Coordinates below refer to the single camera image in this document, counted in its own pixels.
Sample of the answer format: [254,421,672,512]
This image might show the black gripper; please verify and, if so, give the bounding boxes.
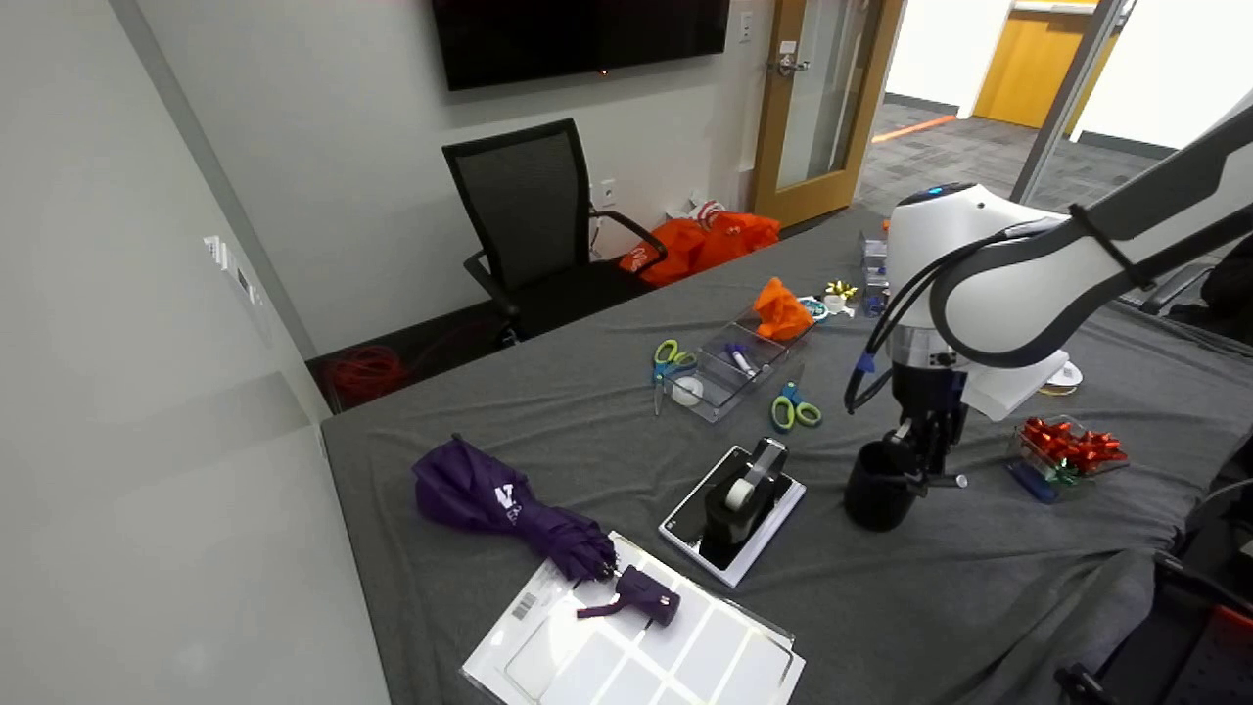
[892,362,968,456]

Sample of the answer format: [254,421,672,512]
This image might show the black marker pen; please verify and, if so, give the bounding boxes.
[925,468,972,490]

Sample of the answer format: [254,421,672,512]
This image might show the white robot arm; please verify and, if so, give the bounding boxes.
[865,99,1253,429]

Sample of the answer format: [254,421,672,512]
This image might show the black pen cup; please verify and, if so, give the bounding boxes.
[845,442,921,531]

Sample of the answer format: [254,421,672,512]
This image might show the blue green scissors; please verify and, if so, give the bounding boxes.
[767,381,820,429]

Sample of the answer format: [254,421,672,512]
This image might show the orange cloth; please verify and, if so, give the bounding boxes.
[751,277,813,345]

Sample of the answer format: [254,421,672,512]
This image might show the black tape dispenser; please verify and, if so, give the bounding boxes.
[699,438,789,567]

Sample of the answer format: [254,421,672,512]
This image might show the white dispenser tray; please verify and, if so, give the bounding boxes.
[656,438,805,588]

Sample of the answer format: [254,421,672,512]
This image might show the clear plastic organizer tray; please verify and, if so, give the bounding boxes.
[649,326,793,421]

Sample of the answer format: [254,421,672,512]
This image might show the grey table cloth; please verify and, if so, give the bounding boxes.
[324,215,1253,705]

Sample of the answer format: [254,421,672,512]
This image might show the orange bag on floor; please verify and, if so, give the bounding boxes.
[617,211,784,287]

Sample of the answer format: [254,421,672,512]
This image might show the wooden framed glass door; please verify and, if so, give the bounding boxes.
[746,0,905,228]

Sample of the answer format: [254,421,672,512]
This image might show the white label sheet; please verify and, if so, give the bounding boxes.
[460,531,805,705]

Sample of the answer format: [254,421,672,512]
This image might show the black office chair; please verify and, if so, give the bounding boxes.
[442,118,670,340]

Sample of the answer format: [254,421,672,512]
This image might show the purple folded umbrella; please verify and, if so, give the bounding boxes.
[409,434,679,625]

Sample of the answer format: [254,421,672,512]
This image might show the green handled scissors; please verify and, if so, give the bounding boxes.
[649,335,691,382]

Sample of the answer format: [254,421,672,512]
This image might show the red cable coil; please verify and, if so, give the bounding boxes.
[322,340,417,409]

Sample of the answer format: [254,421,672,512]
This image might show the wall mounted black television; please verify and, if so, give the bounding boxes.
[430,0,726,88]

